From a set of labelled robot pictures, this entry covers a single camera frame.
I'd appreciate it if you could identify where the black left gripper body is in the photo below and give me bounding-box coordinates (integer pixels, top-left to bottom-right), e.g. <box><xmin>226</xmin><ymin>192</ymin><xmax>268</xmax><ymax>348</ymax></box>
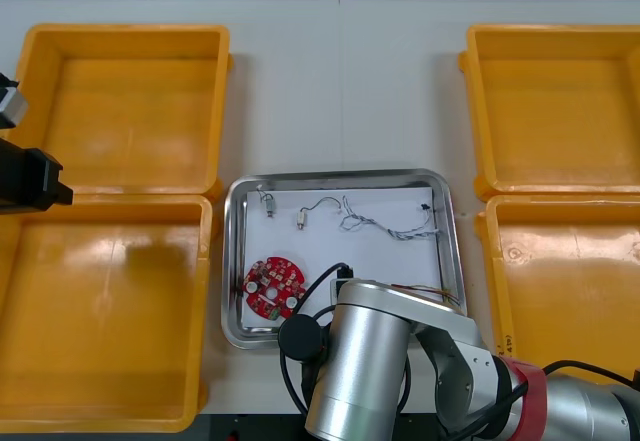
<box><xmin>0</xmin><ymin>140</ymin><xmax>64</xmax><ymax>218</ymax></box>

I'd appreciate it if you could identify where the small metal solenoid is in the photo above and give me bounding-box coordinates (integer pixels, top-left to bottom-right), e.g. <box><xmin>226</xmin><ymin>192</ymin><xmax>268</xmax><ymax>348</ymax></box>
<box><xmin>295</xmin><ymin>195</ymin><xmax>344</xmax><ymax>233</ymax></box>
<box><xmin>254</xmin><ymin>186</ymin><xmax>278</xmax><ymax>221</ymax></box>

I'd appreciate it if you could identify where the round red circuit board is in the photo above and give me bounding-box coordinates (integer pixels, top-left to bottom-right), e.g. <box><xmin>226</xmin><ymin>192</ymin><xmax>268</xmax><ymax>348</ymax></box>
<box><xmin>243</xmin><ymin>255</ymin><xmax>308</xmax><ymax>323</ymax></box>

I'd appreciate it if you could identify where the blue-white twisted wire harness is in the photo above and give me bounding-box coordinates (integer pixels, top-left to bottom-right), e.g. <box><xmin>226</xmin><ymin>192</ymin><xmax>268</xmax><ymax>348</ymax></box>
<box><xmin>339</xmin><ymin>194</ymin><xmax>444</xmax><ymax>244</ymax></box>

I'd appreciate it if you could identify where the red green-yellow wire harness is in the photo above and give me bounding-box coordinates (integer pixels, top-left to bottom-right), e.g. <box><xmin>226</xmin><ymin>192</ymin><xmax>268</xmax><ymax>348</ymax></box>
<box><xmin>389</xmin><ymin>283</ymin><xmax>464</xmax><ymax>308</ymax></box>

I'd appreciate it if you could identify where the steel tray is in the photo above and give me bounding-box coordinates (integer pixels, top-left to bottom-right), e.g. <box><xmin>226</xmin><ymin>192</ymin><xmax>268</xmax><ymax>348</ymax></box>
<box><xmin>222</xmin><ymin>166</ymin><xmax>469</xmax><ymax>350</ymax></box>

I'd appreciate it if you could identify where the white paper sheet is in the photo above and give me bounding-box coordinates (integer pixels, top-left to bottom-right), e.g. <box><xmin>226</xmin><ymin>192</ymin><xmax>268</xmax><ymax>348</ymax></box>
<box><xmin>242</xmin><ymin>185</ymin><xmax>447</xmax><ymax>331</ymax></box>

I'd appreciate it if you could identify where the yellow-orange plastic bin with handwriting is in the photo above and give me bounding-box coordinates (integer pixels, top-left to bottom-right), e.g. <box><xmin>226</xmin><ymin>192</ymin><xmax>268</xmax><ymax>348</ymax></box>
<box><xmin>474</xmin><ymin>193</ymin><xmax>640</xmax><ymax>387</ymax></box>

